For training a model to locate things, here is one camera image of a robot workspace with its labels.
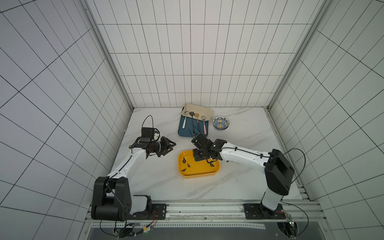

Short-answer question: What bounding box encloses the yellow plastic storage box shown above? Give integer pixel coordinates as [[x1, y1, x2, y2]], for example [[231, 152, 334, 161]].
[[178, 150, 221, 179]]

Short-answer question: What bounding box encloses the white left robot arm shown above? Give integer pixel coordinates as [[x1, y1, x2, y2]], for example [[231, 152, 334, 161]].
[[91, 137, 176, 222]]

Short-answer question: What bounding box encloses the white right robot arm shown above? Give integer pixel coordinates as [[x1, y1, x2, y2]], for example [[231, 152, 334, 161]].
[[192, 134, 295, 211]]

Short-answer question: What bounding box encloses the dark teal tray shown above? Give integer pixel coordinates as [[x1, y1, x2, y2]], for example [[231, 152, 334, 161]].
[[178, 116, 209, 138]]

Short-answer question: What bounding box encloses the beige cloth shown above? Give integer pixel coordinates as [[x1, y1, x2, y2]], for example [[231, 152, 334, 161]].
[[181, 103, 214, 121]]

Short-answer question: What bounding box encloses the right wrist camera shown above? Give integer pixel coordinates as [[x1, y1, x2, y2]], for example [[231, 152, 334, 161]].
[[191, 133, 213, 150]]

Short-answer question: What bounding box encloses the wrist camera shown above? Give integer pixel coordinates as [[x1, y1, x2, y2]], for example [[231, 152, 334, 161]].
[[141, 127, 161, 143], [191, 133, 213, 150]]

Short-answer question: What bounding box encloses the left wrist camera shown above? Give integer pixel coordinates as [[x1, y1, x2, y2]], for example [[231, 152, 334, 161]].
[[141, 127, 161, 143]]

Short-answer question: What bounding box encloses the white handled spoon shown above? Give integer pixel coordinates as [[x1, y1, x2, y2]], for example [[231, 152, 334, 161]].
[[182, 111, 190, 129]]

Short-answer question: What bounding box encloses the pink handled spoon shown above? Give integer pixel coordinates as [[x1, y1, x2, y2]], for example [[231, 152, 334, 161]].
[[201, 116, 207, 135]]

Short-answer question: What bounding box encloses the black handled spoon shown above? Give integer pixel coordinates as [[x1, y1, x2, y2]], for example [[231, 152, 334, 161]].
[[189, 112, 196, 134]]

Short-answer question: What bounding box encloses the aluminium rail frame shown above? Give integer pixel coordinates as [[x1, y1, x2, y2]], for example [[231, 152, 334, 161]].
[[78, 199, 334, 240]]

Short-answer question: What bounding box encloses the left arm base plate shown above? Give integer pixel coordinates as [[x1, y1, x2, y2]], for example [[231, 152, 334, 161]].
[[128, 195, 167, 220]]

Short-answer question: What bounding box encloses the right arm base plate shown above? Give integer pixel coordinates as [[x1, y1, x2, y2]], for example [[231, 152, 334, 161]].
[[243, 204, 286, 220]]

